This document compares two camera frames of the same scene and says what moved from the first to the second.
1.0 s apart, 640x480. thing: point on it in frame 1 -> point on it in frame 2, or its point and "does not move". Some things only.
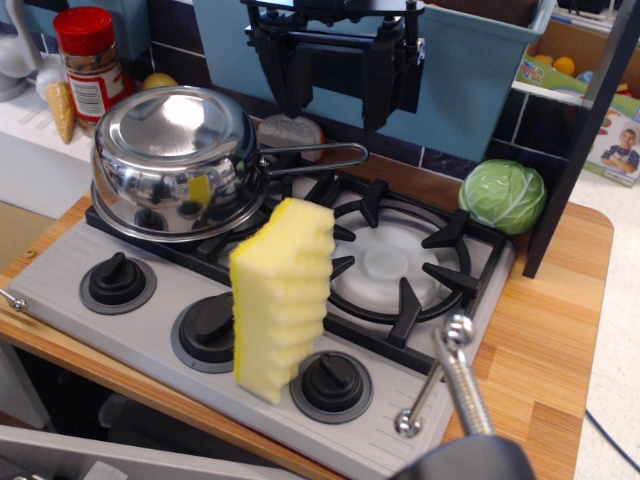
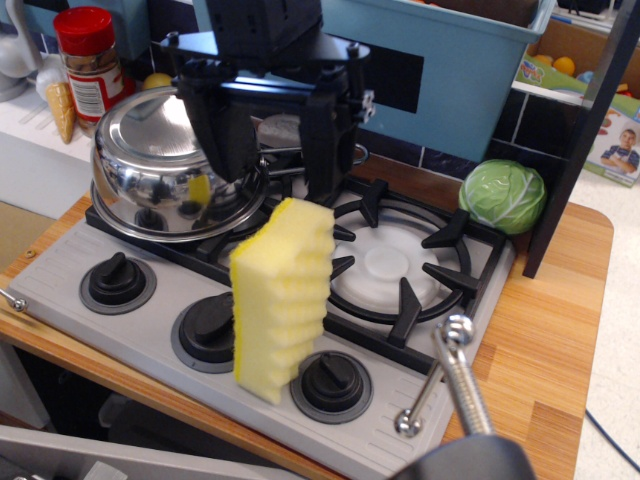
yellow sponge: x=281 y=284 does not move
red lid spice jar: x=85 y=37 does not move
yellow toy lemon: x=157 y=80 does not move
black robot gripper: x=361 y=54 -> x=274 y=43
